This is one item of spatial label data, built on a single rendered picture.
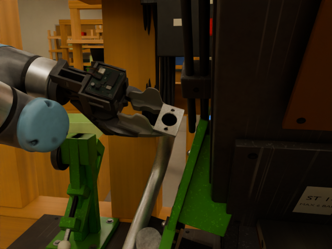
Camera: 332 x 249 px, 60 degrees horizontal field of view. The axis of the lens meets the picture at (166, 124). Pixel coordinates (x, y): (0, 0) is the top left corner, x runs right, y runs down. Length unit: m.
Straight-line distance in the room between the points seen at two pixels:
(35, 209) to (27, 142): 0.64
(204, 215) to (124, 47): 0.49
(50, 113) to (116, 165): 0.45
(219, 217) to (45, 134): 0.26
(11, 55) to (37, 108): 0.18
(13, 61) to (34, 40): 11.20
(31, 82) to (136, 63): 0.31
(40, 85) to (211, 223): 0.35
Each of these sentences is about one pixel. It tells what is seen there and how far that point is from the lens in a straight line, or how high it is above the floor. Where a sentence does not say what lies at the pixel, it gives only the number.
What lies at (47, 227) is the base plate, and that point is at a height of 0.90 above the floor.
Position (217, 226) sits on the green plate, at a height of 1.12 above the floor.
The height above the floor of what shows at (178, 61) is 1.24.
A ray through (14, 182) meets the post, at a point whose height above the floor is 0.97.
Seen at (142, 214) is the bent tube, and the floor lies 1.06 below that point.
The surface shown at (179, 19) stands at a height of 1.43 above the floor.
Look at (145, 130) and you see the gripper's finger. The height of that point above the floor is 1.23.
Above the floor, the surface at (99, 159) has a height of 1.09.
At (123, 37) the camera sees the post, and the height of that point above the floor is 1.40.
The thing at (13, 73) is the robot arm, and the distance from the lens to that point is 0.55.
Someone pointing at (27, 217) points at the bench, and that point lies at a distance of 1.00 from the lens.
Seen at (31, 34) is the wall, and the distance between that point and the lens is 11.80.
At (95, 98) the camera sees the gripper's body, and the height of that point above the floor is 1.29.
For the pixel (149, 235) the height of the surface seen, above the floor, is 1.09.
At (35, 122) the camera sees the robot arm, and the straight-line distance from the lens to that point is 0.41.
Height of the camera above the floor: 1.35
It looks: 13 degrees down
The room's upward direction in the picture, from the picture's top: straight up
